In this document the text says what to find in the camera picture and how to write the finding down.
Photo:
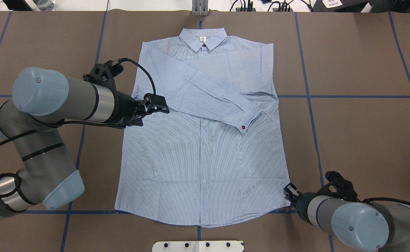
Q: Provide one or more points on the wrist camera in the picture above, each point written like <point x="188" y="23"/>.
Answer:
<point x="104" y="74"/>
<point x="344" y="188"/>

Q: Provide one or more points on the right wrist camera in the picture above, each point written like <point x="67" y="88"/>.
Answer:
<point x="344" y="188"/>

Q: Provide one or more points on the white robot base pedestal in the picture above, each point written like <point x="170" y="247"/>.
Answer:
<point x="199" y="246"/>

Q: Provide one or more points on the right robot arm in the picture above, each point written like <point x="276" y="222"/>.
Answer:
<point x="373" y="225"/>

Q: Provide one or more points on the aluminium frame post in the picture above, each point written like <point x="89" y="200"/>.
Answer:
<point x="200" y="7"/>

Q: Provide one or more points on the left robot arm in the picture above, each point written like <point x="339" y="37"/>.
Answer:
<point x="44" y="100"/>

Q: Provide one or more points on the blue striped button shirt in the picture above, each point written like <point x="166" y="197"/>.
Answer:
<point x="217" y="158"/>

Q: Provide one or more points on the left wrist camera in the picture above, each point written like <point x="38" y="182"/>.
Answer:
<point x="104" y="74"/>

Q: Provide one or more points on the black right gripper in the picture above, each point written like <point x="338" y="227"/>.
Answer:
<point x="302" y="202"/>

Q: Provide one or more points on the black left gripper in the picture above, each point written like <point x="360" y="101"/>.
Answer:
<point x="125" y="109"/>

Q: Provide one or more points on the clear water bottle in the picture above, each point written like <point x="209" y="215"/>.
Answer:
<point x="44" y="5"/>

